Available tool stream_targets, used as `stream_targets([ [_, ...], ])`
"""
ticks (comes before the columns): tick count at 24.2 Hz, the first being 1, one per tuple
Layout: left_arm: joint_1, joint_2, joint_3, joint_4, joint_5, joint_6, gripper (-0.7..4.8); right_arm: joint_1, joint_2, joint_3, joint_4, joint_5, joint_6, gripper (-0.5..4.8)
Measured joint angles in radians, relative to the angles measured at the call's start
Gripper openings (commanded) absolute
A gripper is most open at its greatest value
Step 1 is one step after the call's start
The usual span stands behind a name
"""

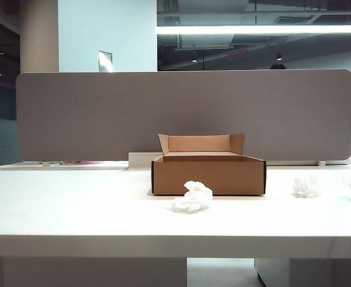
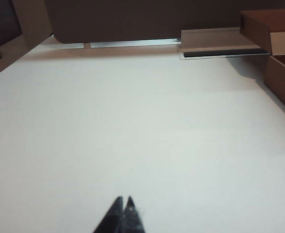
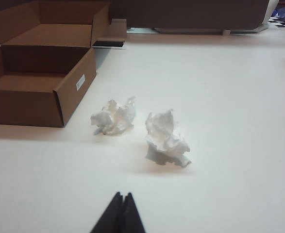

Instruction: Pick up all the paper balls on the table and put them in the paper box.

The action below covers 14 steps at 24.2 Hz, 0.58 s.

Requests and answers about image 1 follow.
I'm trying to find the elongated white paper ball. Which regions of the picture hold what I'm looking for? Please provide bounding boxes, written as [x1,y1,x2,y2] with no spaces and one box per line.
[165,180,214,215]

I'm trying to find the small white paper ball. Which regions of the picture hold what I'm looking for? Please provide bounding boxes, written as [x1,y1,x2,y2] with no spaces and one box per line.
[292,175,320,199]

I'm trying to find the brown cardboard box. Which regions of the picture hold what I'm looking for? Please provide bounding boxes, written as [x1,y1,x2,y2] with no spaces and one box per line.
[151,133,267,197]

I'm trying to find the grey desk divider panel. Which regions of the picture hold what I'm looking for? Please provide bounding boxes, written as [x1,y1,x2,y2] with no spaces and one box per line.
[16,69,351,166]

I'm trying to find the colourful items behind divider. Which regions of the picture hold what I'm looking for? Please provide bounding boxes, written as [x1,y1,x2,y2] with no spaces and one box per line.
[60,160,104,165]

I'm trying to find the long ceiling light strip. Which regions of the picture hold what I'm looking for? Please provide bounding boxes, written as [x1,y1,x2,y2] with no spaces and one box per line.
[156,24,351,35]

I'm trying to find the white table support panel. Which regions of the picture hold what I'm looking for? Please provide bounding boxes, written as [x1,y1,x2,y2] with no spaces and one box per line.
[0,257,188,287]

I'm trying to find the dark glass door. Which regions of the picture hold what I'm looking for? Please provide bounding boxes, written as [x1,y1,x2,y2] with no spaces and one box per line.
[0,13,21,168]

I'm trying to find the white desk cable flap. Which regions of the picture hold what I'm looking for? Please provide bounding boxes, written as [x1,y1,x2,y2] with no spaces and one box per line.
[128,152,152,171]

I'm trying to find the framed wall poster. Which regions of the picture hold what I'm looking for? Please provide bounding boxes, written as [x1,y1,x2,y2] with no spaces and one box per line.
[97,50,114,73]

